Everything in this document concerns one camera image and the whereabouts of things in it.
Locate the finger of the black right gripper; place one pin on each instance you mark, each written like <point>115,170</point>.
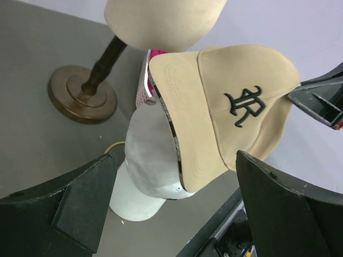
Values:
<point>321,98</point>

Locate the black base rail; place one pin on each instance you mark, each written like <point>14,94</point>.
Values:
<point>226,233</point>

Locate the beige cap with black logo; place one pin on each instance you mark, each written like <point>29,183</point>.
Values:
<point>222,100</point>

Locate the white perforated basket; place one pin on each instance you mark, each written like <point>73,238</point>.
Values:
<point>145,88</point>

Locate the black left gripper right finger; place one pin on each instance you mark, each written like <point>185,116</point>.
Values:
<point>288,216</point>

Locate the pink cap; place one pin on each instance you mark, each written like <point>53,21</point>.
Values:
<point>156,52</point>

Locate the beige mannequin head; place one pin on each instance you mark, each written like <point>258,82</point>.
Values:
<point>171,26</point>

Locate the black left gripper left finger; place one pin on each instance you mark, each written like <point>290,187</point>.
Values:
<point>64,216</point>

